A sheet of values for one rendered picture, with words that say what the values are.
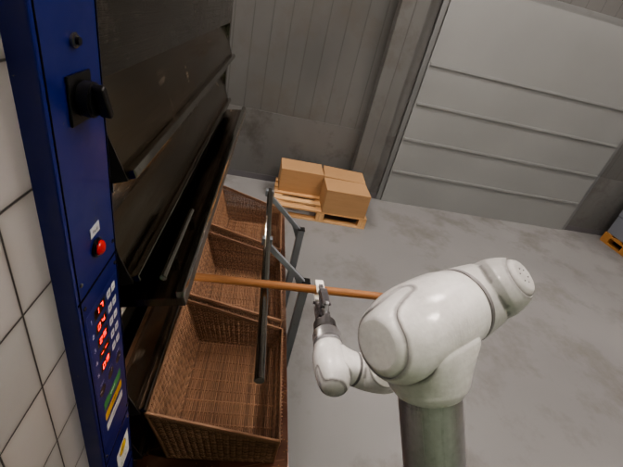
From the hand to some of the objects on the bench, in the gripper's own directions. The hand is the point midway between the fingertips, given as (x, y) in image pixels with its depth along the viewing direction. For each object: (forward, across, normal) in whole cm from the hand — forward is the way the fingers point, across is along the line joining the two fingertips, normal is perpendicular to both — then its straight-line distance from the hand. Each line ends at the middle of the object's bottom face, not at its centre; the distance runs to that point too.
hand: (319, 290), depth 135 cm
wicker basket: (-3, +62, -30) cm, 68 cm away
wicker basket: (+118, +62, -27) cm, 136 cm away
